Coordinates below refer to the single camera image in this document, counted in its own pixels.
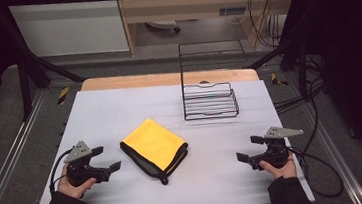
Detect wooden table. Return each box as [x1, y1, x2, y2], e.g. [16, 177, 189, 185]
[78, 61, 261, 99]

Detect wooden desk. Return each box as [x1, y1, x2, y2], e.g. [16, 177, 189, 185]
[115, 0, 309, 58]

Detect black wire rack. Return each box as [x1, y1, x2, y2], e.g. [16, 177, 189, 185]
[176, 37, 252, 123]

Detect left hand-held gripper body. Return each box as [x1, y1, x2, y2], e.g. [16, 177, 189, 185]
[61, 137, 113, 188]

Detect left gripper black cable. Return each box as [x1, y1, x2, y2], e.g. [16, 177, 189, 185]
[45, 148, 79, 200]

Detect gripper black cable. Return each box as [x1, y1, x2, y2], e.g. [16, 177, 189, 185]
[285, 141, 346, 203]
[45, 148, 79, 200]

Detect white table cover sheet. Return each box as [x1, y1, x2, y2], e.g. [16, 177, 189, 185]
[21, 69, 316, 204]

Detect person's right hand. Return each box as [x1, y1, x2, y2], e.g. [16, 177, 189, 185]
[258, 152, 299, 182]

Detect office chair base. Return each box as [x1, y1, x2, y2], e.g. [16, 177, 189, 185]
[144, 18, 182, 37]

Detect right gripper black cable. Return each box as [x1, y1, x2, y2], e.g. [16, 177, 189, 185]
[285, 141, 346, 203]

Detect white cabinet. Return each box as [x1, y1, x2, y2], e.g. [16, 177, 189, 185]
[8, 0, 131, 63]

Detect person's left hand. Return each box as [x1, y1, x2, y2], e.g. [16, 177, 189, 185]
[54, 160, 99, 201]

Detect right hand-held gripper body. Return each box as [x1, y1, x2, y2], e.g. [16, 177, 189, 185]
[245, 122, 308, 173]

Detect hanging desk cables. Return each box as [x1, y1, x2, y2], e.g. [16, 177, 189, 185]
[245, 0, 286, 50]

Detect yellow towel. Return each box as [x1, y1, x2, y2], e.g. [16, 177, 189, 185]
[117, 114, 193, 190]

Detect aluminium floor rail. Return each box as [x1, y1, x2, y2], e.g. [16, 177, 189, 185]
[302, 97, 362, 204]
[0, 89, 58, 204]

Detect black floor cables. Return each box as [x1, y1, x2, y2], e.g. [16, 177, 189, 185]
[268, 52, 330, 115]

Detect black frame strut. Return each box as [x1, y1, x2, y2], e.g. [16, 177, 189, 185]
[0, 0, 90, 124]
[244, 35, 314, 107]

